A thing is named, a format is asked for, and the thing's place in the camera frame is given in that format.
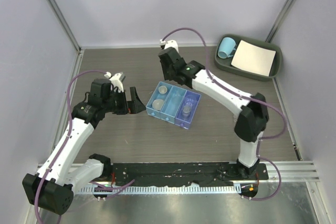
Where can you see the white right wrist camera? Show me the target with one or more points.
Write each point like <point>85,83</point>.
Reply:
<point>164,44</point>

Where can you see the dark green plastic tray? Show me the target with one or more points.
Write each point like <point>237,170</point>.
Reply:
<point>225,64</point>

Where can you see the white ceramic crucible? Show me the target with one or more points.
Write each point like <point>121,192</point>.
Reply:
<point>162,89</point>

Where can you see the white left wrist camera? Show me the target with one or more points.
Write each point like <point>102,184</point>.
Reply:
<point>118,78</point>

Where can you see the white paper sheet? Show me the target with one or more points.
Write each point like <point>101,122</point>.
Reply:
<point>253,59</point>

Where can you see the blue three-compartment organizer bin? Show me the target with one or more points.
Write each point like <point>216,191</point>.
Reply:
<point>174,100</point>

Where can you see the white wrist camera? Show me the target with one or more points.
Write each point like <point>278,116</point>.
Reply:
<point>164,44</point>
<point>118,78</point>

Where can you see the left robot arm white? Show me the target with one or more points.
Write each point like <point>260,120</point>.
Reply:
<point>53,186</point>

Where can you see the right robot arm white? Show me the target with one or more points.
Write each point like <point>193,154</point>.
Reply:
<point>250,110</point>

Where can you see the light blue mug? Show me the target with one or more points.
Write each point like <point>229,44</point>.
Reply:
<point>226,48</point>

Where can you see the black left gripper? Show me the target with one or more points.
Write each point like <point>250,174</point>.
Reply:
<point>134,106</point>

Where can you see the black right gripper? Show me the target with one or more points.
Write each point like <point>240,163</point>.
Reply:
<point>166,76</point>

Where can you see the clear glass beaker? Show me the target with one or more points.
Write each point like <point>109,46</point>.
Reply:
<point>191,100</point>

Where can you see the small clear glass flask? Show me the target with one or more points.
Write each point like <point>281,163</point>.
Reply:
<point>186,111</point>

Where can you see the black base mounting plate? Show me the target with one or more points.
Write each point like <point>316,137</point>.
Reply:
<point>203,174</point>

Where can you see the white slotted cable duct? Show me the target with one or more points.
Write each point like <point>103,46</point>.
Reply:
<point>153,190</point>

